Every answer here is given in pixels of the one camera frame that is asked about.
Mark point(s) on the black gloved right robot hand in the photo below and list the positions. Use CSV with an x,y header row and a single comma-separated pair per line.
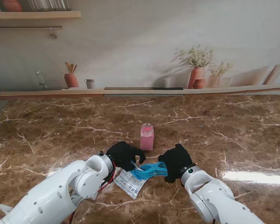
x,y
177,161

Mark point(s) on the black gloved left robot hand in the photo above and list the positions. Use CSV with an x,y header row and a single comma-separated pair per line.
x,y
122,155

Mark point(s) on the blue plastic bag clip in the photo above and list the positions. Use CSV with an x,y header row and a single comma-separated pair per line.
x,y
151,170

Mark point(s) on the clear square bottle pink seasoning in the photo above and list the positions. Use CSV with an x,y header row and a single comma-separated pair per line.
x,y
146,140

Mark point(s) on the blue white seasoning refill bag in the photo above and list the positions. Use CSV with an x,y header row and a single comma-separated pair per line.
x,y
128,184

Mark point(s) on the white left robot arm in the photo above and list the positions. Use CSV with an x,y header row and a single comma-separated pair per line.
x,y
56,193

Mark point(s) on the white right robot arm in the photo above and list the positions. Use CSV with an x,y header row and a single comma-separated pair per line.
x,y
212,196

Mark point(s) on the grey mug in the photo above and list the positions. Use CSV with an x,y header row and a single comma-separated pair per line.
x,y
90,84

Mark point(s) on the small round terracotta pot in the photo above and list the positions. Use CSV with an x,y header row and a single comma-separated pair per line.
x,y
199,84

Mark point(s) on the tall terracotta vase with flowers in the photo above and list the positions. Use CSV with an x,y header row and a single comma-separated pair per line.
x,y
197,74

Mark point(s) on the pale vase with plant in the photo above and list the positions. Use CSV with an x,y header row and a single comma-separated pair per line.
x,y
214,80

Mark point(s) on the terracotta pot with wooden utensils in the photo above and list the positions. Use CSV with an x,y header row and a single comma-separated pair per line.
x,y
71,80

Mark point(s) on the metal faucet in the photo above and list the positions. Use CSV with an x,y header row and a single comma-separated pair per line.
x,y
42,80

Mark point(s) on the row of glass jars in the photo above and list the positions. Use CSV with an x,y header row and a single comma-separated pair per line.
x,y
49,4

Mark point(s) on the orange pot on shelf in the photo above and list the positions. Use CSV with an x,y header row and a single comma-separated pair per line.
x,y
12,5

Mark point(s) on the metal hanging rail with hook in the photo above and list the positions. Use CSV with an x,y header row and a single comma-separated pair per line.
x,y
25,27

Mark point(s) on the wooden wall shelf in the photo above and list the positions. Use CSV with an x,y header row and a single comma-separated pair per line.
x,y
37,15

